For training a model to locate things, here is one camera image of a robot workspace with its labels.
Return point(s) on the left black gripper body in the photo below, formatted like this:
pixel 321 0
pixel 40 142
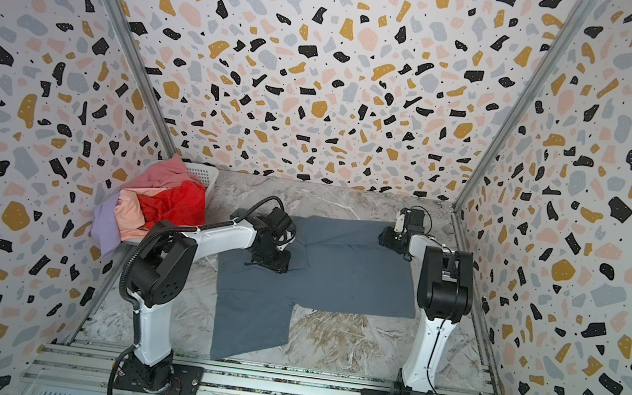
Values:
pixel 273 258

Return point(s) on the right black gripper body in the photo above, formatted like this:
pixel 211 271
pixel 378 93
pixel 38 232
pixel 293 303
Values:
pixel 393 242

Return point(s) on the grey t-shirt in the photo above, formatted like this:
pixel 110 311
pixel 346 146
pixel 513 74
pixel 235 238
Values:
pixel 336 266

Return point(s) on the white laundry basket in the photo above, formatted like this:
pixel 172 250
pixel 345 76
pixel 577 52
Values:
pixel 206 174

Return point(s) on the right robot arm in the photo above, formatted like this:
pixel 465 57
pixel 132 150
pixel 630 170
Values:
pixel 443 296

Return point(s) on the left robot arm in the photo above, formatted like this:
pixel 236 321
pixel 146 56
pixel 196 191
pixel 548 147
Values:
pixel 157 271

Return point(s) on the red t-shirt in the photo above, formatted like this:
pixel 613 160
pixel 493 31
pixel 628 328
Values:
pixel 183 206

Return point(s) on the dusty pink t-shirt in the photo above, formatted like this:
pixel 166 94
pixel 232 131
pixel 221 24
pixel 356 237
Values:
pixel 164 174

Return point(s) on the peach t-shirt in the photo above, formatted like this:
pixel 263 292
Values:
pixel 128 214

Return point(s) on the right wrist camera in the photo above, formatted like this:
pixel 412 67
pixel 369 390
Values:
pixel 411 221

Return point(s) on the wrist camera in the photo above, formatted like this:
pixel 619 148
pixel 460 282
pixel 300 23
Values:
pixel 280 224
pixel 411 221

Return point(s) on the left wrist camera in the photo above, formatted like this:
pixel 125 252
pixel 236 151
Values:
pixel 280 224

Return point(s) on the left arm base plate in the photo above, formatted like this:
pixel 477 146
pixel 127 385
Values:
pixel 161 379

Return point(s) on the right corner aluminium post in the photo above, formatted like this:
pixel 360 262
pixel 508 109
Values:
pixel 575 19

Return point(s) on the corner aluminium post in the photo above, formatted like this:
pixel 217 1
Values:
pixel 123 33
pixel 575 19

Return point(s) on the left corner aluminium post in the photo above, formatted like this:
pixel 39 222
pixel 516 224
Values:
pixel 123 33

